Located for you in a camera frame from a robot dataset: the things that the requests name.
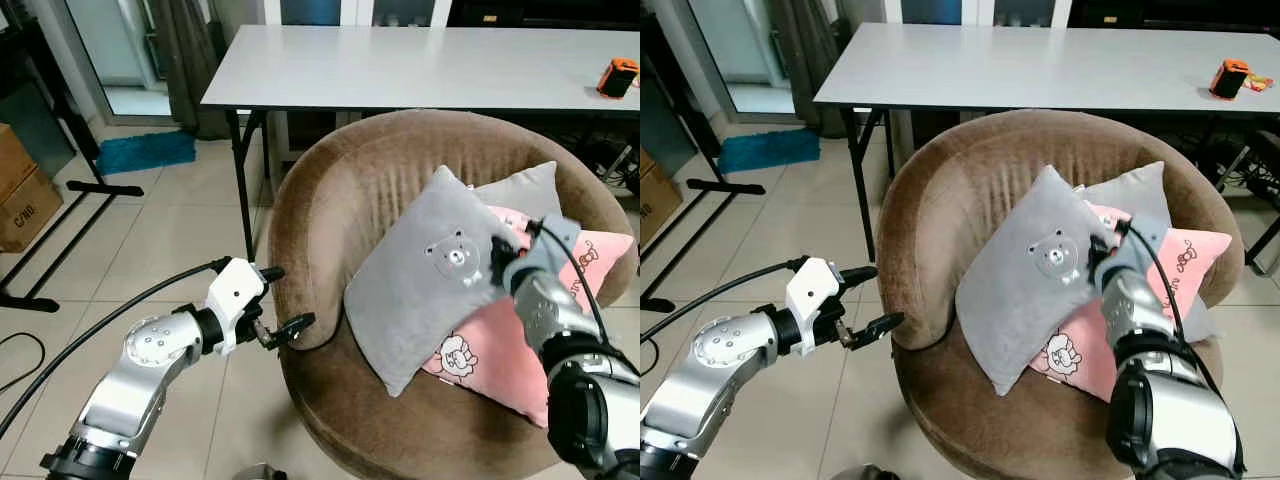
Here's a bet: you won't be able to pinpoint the grey bear print pillow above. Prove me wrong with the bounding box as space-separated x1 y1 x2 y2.
955 165 1118 397
343 165 523 399

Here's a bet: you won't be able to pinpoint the pink sheep print pillow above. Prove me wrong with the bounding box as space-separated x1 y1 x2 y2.
1028 202 1234 404
420 205 637 429

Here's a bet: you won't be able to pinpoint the brown round velvet sofa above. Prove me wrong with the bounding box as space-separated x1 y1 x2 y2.
877 108 1264 480
268 108 641 480

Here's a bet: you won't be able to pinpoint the blue floor mat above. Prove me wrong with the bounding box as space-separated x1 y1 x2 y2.
717 128 822 176
96 130 198 177

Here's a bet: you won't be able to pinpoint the printed brown cardboard box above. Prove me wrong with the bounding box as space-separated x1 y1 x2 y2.
0 168 65 254
640 150 687 247

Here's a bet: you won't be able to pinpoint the white table black legs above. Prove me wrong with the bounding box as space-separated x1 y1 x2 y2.
813 22 1280 276
200 25 641 263

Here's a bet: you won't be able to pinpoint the orange black device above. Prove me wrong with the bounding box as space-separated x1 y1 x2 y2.
597 58 640 100
1209 59 1251 101

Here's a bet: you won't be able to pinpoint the grey brown curtain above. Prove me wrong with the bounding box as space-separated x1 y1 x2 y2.
768 0 906 139
150 0 263 141

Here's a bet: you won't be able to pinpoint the white cabinet glass doors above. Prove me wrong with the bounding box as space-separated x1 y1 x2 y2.
262 0 451 28
900 0 1071 28

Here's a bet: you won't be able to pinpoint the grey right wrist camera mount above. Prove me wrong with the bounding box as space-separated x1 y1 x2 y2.
1105 214 1170 293
515 214 582 297

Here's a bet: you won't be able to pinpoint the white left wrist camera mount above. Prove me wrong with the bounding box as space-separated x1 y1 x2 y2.
203 257 269 357
783 257 843 356

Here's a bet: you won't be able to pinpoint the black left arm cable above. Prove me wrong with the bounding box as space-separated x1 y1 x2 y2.
0 256 233 438
640 256 809 343

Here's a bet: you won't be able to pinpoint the black cable bundle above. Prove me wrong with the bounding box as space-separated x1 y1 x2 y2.
555 112 641 196
1165 112 1280 201

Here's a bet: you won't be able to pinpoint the black metal rack frame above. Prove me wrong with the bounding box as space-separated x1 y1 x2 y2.
0 15 147 314
640 15 767 314

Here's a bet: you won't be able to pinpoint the glass door white frame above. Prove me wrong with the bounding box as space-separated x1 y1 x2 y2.
685 0 801 116
60 0 176 119

